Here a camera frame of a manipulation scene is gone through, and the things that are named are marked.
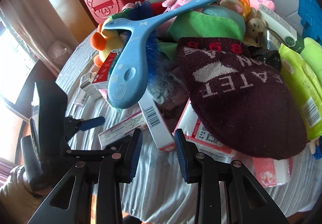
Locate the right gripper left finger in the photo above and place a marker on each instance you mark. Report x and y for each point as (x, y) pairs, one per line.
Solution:
(71, 199)

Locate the blue boomerang toy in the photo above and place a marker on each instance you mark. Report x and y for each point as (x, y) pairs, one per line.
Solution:
(129, 78)

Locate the green white carton box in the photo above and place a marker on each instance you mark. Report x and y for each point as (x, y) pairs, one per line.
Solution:
(289, 36)

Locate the red white medicine box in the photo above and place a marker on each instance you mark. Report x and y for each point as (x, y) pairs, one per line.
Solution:
(101, 80)

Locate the pink pig plush centre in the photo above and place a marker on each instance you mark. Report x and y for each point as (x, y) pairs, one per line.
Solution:
(169, 5)

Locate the pink tissue pack under beanie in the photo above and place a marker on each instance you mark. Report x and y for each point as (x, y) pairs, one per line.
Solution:
(195, 131)

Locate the lime green wipes pack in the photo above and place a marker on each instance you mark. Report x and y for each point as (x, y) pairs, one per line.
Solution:
(305, 88)

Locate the pink flower tissue packet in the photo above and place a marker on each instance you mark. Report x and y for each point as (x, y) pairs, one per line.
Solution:
(270, 172)

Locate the yellow duck plush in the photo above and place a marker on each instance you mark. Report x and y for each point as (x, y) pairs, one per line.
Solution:
(104, 41)

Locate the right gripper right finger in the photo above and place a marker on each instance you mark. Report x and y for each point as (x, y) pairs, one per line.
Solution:
(227, 192)

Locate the green teal plush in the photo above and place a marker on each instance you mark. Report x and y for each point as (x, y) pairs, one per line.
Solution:
(208, 22)

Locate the blue folding crate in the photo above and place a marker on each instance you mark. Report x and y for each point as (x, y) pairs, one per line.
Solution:
(310, 14)

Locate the maroon knit beanie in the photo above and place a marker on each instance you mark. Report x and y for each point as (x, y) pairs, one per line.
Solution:
(243, 102)

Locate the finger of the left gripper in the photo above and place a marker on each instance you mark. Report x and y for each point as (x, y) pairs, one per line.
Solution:
(84, 125)

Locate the green frog plush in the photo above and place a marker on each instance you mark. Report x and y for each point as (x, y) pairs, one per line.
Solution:
(312, 54)

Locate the pink pig plush orange dress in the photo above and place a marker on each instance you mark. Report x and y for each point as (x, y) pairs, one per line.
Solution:
(247, 8)

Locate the long white medicine box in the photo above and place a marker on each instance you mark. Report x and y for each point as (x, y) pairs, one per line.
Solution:
(162, 137)

